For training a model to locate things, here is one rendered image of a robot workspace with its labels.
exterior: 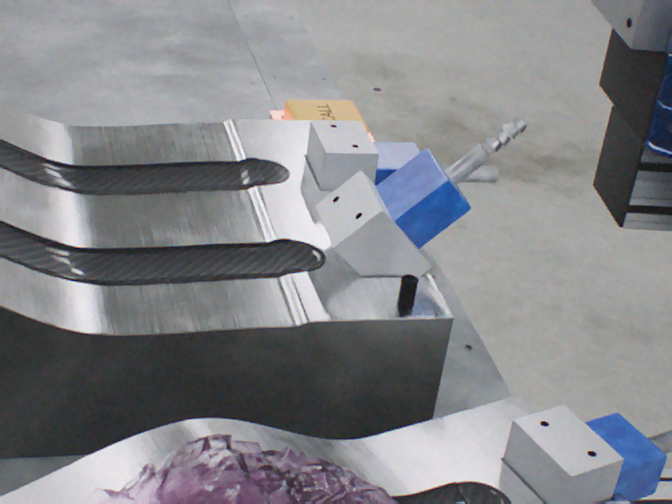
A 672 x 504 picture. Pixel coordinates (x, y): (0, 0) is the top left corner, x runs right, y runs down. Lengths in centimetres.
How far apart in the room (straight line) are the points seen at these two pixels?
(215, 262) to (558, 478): 25
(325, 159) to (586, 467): 29
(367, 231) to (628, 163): 53
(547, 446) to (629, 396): 167
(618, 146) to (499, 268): 137
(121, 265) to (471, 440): 23
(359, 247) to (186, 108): 44
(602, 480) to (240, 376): 21
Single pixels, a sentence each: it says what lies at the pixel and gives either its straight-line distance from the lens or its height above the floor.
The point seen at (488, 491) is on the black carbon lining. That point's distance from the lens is 69.
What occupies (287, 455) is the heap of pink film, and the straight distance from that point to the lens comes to 60.
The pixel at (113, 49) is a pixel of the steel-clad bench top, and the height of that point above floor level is 80.
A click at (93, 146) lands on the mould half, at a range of 90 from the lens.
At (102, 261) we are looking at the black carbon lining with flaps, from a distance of 78.
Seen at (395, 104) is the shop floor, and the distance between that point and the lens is 327.
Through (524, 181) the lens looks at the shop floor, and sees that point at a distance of 300.
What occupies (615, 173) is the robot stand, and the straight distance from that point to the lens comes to 128.
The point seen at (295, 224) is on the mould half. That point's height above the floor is 89.
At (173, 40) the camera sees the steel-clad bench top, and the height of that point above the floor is 80.
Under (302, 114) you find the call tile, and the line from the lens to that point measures 109.
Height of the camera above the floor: 128
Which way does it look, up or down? 30 degrees down
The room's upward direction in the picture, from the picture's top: 8 degrees clockwise
